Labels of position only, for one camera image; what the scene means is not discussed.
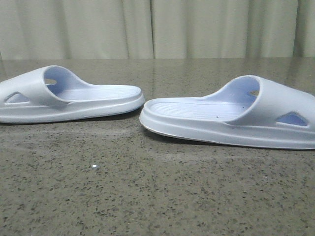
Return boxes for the light blue slipper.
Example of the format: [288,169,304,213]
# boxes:
[140,75,315,149]
[0,65,145,123]

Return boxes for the pale green curtain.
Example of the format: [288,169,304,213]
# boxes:
[0,0,315,59]

